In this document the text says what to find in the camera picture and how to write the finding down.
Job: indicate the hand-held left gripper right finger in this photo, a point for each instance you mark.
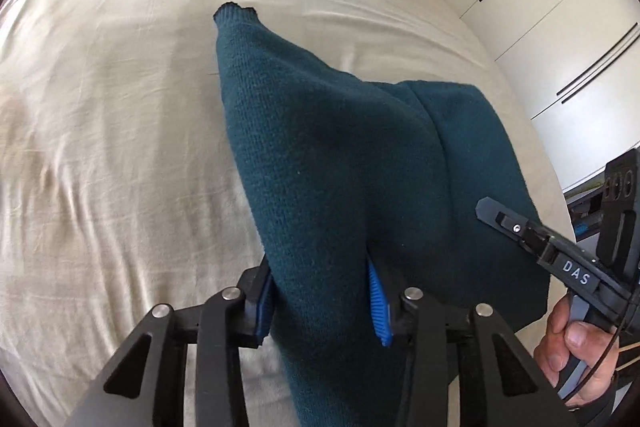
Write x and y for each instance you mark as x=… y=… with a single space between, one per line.
x=378 y=307

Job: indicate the bed with beige sheet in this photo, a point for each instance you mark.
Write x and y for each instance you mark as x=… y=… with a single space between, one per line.
x=110 y=117

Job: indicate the cream wardrobe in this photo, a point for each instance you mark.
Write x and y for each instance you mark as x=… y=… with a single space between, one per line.
x=540 y=37

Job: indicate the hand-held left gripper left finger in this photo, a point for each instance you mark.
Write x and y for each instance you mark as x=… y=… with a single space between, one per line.
x=264 y=307

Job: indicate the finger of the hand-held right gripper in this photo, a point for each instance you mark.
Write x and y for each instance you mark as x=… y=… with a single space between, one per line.
x=510 y=224

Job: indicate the person's right hand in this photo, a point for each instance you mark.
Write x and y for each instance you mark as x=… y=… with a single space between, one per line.
x=582 y=342

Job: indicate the dark teal knit sweater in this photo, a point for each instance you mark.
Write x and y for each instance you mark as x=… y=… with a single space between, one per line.
x=340 y=167

